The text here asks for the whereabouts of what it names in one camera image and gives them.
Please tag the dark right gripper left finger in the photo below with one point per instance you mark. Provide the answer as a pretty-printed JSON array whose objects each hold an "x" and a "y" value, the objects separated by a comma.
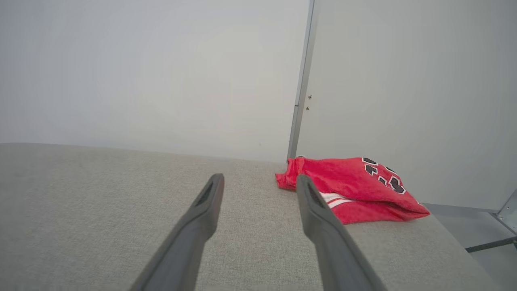
[{"x": 190, "y": 242}]

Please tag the red and white sports shirt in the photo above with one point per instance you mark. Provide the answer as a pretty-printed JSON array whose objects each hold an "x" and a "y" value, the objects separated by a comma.
[{"x": 351, "y": 186}]

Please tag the dark grey frame rail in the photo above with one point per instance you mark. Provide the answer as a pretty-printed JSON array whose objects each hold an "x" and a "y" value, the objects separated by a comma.
[{"x": 456, "y": 208}]

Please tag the dark metal frame post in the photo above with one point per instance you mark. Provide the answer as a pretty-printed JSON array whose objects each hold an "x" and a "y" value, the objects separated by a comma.
[{"x": 301, "y": 81}]

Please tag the silver metal corner bracket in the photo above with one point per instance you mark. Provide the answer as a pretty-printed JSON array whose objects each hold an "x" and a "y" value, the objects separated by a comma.
[{"x": 509, "y": 212}]

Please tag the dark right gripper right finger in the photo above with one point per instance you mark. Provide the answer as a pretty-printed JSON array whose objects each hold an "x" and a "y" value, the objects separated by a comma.
[{"x": 335, "y": 250}]

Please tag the black thin rod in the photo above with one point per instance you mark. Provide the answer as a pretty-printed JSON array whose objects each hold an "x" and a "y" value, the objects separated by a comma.
[{"x": 492, "y": 244}]

